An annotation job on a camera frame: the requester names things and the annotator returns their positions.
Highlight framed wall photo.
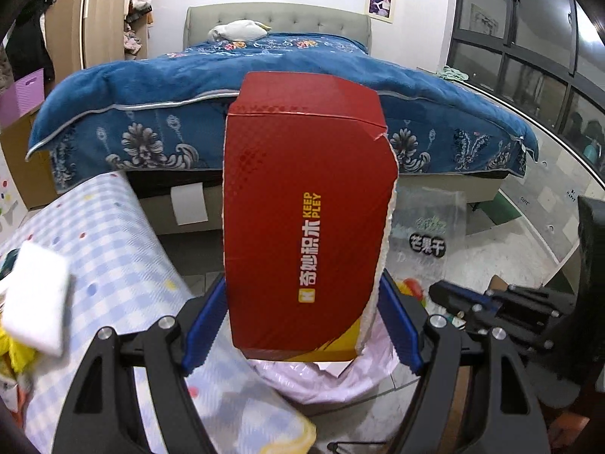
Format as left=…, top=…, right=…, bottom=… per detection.
left=366, top=0, right=396, bottom=23

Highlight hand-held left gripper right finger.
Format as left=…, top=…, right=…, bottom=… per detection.
left=377, top=269, right=554, bottom=454

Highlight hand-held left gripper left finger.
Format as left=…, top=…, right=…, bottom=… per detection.
left=50, top=272, right=232, bottom=454

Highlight red cardboard box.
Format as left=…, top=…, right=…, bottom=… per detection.
left=221, top=71, right=399, bottom=362

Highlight white foam block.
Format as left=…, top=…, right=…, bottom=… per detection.
left=2, top=241, right=76, bottom=358

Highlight yellow plastic bag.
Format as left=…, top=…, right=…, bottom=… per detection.
left=0, top=326, right=37, bottom=380

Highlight grey upholstered bed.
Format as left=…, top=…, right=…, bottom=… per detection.
left=125, top=6, right=509, bottom=238

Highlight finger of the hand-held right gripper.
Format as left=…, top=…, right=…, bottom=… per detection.
left=428, top=281, right=495, bottom=325

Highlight trash bin with pink bag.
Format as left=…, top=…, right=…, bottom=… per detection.
left=250, top=312, right=413, bottom=404

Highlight brown cardboard box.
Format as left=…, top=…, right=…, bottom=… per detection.
left=0, top=109, right=60, bottom=211

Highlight hanging clothes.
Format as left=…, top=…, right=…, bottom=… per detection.
left=123, top=0, right=154, bottom=56

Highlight white paper label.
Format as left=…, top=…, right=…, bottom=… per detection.
left=170, top=183, right=209, bottom=226

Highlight clear printed plastic bag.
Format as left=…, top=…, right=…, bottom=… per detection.
left=388, top=184, right=470, bottom=294

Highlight black coat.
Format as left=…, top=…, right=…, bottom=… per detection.
left=5, top=0, right=56, bottom=82

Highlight wooden wardrobe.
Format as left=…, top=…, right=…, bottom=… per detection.
left=47, top=0, right=154, bottom=73

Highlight blue floral blanket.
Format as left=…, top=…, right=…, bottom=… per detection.
left=26, top=32, right=540, bottom=194

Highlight purple storage box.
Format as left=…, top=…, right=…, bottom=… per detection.
left=0, top=68, right=46, bottom=126

